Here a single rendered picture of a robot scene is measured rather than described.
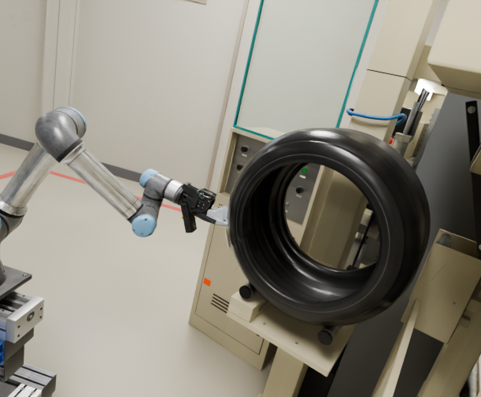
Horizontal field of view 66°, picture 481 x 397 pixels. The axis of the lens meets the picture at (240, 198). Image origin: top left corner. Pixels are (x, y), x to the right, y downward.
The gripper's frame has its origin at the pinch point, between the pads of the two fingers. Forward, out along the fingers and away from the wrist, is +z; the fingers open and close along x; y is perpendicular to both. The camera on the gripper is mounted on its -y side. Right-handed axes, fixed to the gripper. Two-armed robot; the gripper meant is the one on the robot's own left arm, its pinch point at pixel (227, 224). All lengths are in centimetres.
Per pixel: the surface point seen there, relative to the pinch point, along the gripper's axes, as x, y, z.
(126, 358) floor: 30, -111, -31
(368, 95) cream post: 22, 56, 23
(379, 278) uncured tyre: -21, 16, 46
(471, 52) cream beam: -45, 66, 36
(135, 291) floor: 83, -114, -62
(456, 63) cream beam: -44, 64, 35
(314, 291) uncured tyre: 5.4, -9.6, 36.1
